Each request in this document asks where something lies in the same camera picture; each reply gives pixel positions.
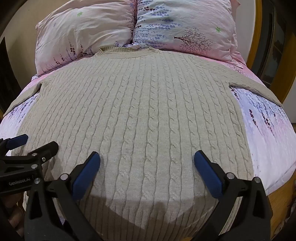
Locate blue floral tree-print pillow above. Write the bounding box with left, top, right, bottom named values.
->
left=132, top=0, right=240, bottom=62

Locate dark glass door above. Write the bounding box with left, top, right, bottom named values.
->
left=251, top=11, right=293, bottom=98

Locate pink floral bed sheet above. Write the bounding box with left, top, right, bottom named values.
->
left=0, top=50, right=296, bottom=232

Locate beige cable-knit sweater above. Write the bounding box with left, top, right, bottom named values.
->
left=3, top=46, right=284, bottom=241

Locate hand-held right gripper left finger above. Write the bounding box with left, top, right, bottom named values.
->
left=24, top=151, right=109, bottom=241

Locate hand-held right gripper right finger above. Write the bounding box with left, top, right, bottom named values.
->
left=194, top=150, right=274, bottom=241

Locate person's left hand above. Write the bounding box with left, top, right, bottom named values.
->
left=0, top=191, right=28, bottom=237

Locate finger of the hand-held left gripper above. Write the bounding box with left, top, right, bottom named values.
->
left=0, top=134, right=29, bottom=152
left=0, top=141, right=59, bottom=177

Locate pink floral pillow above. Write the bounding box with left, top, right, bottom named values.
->
left=35, top=0, right=137, bottom=77

